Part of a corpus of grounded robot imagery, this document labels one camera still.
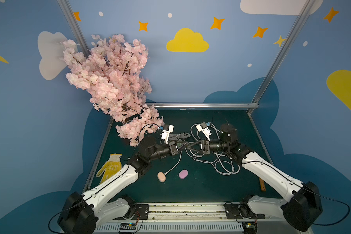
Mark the right aluminium frame post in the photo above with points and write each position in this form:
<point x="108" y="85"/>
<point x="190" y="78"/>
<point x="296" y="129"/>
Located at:
<point x="291" y="37"/>

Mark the yellow work glove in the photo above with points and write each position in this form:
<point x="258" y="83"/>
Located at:
<point x="110" y="168"/>

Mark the aluminium frame post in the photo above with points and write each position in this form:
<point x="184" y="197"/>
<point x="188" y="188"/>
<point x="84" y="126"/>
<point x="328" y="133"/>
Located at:
<point x="291" y="37"/>
<point x="73" y="23"/>

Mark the purple earbud case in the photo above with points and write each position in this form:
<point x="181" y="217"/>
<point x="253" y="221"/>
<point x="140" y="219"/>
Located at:
<point x="183" y="174"/>

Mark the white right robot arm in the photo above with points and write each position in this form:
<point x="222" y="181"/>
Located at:
<point x="300" y="203"/>

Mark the orange handled garden fork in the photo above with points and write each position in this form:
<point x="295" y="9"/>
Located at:
<point x="262" y="185"/>

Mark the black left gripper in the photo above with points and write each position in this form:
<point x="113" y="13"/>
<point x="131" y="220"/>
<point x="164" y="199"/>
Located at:
<point x="174" y="147"/>

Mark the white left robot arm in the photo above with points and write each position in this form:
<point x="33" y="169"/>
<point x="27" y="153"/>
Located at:
<point x="82" y="214"/>

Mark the pink artificial blossom tree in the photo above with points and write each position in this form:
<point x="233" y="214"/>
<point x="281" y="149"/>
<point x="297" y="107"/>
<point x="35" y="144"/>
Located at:
<point x="111" y="75"/>

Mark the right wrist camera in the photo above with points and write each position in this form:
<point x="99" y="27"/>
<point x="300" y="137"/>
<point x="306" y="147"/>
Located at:
<point x="203" y="127"/>

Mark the left aluminium frame post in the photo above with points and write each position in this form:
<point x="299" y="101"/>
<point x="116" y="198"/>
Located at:
<point x="73" y="23"/>

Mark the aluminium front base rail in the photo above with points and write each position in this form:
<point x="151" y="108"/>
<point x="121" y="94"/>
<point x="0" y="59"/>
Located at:
<point x="189" y="218"/>

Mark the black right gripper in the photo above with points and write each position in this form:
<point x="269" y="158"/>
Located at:
<point x="206" y="146"/>

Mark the aluminium back frame rail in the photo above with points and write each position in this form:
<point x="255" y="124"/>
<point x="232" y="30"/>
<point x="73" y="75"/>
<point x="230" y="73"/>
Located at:
<point x="205" y="105"/>

